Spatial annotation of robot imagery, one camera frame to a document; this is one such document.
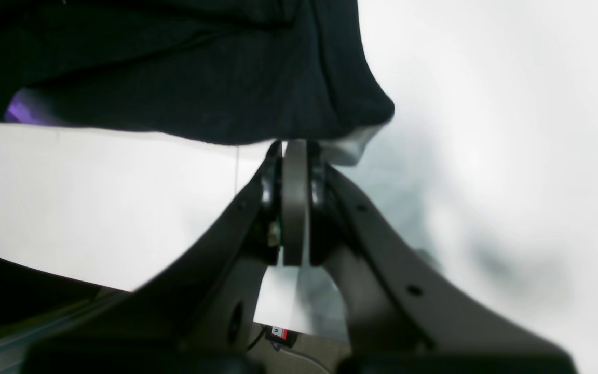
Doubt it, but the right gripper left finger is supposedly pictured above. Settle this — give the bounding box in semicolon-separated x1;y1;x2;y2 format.
21;141;282;373

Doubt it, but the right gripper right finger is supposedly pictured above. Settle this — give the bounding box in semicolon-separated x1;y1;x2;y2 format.
298;141;577;373

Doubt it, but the black T-shirt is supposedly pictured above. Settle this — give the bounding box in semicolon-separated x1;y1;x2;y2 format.
0;1;395;145

